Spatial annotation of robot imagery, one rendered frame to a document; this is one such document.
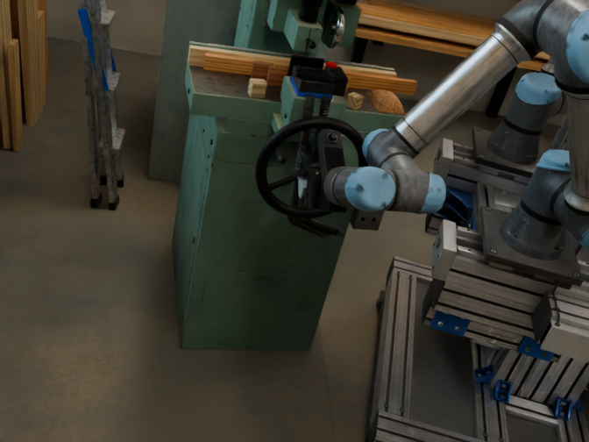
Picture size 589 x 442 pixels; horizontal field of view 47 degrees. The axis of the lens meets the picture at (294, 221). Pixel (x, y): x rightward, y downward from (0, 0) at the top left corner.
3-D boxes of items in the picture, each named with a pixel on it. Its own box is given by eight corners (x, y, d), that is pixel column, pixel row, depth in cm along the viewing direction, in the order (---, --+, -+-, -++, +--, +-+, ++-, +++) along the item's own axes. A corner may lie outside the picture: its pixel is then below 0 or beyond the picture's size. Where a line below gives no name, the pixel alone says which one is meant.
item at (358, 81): (203, 69, 181) (205, 55, 179) (202, 67, 183) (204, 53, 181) (413, 96, 199) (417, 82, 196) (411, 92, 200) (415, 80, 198)
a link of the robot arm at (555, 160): (554, 192, 161) (578, 142, 153) (587, 225, 150) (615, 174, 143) (512, 190, 157) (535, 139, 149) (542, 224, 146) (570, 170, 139)
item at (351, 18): (322, 44, 201) (333, 4, 194) (317, 36, 206) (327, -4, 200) (352, 48, 203) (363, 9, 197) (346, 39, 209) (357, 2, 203)
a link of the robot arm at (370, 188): (399, 214, 117) (354, 210, 114) (370, 210, 127) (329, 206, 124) (403, 168, 116) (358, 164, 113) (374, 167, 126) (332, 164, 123)
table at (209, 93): (191, 131, 163) (195, 110, 160) (183, 80, 188) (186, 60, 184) (418, 153, 180) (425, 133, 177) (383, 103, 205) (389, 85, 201)
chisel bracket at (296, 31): (291, 56, 180) (298, 24, 175) (281, 37, 191) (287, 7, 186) (317, 60, 182) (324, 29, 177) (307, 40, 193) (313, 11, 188)
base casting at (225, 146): (210, 160, 180) (216, 131, 175) (194, 74, 226) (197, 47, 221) (365, 174, 193) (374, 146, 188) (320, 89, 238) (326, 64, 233)
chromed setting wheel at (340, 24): (329, 55, 194) (340, 13, 188) (320, 39, 204) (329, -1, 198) (339, 57, 195) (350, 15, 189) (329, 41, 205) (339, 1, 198)
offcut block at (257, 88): (250, 97, 173) (252, 82, 171) (247, 92, 175) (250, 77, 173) (264, 98, 174) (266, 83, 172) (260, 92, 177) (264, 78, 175)
